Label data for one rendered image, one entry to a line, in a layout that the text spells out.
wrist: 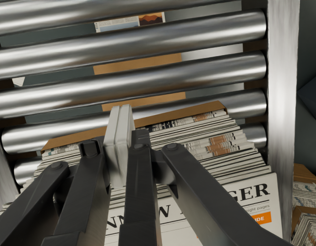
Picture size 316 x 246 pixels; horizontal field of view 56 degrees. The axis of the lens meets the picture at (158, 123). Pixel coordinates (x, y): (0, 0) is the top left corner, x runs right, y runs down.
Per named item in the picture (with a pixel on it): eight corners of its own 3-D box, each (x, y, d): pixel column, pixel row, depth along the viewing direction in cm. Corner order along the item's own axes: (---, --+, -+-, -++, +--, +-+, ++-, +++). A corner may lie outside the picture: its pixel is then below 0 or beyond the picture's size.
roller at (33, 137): (262, 109, 55) (273, 118, 51) (12, 148, 55) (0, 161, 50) (261, 83, 53) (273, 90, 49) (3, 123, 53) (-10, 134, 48)
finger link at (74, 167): (108, 196, 16) (52, 205, 16) (114, 153, 20) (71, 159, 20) (102, 173, 15) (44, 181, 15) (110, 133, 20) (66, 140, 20)
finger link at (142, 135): (128, 168, 15) (186, 159, 15) (130, 130, 20) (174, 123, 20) (133, 192, 16) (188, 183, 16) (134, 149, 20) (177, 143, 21)
